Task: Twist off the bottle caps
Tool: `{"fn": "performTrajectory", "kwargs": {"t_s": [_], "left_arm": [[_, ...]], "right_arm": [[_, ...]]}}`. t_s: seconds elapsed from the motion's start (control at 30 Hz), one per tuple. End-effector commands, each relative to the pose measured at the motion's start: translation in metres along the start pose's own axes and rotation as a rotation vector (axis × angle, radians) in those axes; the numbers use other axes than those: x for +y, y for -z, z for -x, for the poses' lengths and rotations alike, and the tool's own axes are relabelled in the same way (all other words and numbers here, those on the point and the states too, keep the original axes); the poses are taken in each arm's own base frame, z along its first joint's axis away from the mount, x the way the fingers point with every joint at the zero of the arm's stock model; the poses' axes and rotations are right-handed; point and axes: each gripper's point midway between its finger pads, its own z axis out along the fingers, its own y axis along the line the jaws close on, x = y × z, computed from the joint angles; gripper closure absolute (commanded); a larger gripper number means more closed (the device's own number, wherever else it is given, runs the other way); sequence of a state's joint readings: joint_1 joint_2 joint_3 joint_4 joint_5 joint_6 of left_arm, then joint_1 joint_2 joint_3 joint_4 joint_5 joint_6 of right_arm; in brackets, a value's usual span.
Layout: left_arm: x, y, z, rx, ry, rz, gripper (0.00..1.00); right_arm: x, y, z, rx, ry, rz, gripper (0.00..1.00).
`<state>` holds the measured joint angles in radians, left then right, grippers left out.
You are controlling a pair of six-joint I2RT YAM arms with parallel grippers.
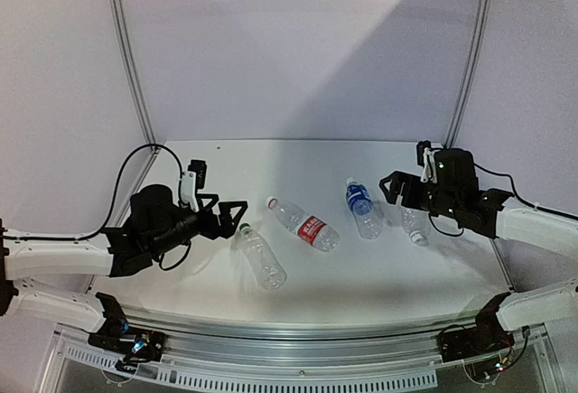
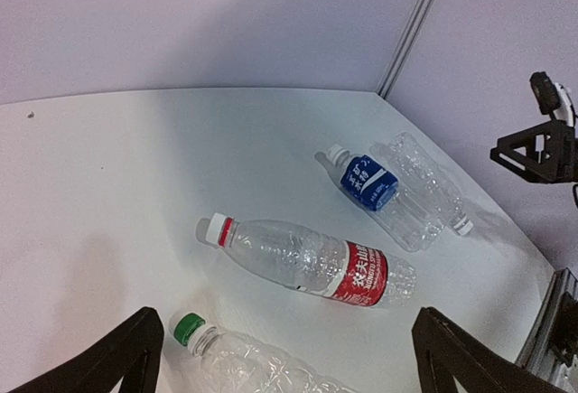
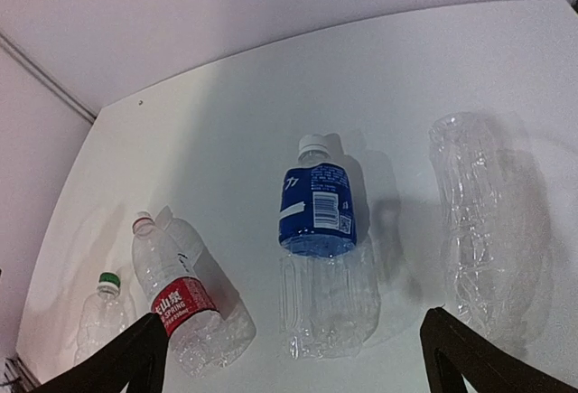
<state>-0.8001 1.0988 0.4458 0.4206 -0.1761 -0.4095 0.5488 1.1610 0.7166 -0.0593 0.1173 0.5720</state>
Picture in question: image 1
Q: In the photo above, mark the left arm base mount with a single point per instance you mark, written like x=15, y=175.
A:
x=134, y=345

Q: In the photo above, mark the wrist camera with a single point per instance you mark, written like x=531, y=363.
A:
x=192, y=180
x=425, y=154

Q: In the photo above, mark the aluminium frame post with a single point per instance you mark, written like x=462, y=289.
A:
x=131, y=71
x=471, y=64

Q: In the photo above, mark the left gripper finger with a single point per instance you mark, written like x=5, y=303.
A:
x=206, y=202
x=230, y=214

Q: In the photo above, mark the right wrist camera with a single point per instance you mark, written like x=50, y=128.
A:
x=425, y=154

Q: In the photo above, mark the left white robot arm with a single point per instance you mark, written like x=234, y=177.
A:
x=155, y=226

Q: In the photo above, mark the right aluminium frame post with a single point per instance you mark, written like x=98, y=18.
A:
x=471, y=64

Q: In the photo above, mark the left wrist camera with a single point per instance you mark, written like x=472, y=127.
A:
x=192, y=180

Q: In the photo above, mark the red label water bottle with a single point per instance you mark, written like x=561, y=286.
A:
x=307, y=227

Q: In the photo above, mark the left aluminium frame post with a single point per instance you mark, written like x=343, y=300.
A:
x=131, y=71

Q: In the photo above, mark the clear bottle white cap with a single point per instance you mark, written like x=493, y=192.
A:
x=414, y=225

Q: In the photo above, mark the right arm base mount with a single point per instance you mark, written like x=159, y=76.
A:
x=478, y=339

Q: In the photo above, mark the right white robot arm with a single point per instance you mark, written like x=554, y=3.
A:
x=448, y=186

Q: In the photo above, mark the aluminium front rail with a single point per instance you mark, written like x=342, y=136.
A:
x=200, y=355

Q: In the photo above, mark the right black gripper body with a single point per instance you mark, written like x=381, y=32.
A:
x=426, y=202

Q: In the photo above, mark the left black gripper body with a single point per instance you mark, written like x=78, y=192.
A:
x=207, y=229

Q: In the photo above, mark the blue label water bottle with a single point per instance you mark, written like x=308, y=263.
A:
x=369, y=224

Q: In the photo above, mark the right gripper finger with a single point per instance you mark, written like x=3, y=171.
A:
x=393, y=186
x=410, y=201

